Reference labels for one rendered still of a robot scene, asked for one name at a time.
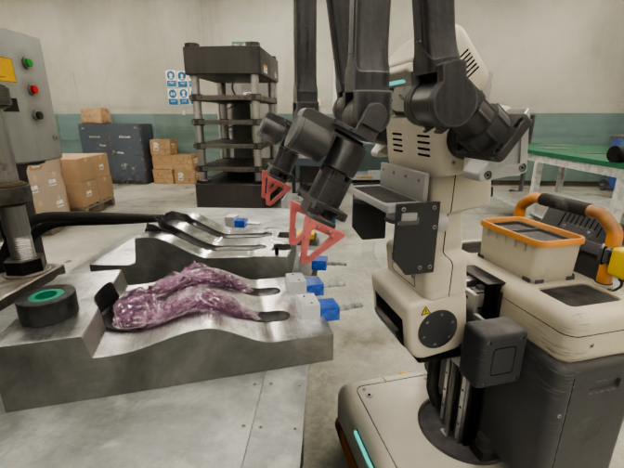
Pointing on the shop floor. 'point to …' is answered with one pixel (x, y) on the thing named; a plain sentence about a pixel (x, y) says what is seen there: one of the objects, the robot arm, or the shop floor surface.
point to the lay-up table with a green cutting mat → (612, 165)
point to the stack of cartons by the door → (172, 163)
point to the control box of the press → (28, 108)
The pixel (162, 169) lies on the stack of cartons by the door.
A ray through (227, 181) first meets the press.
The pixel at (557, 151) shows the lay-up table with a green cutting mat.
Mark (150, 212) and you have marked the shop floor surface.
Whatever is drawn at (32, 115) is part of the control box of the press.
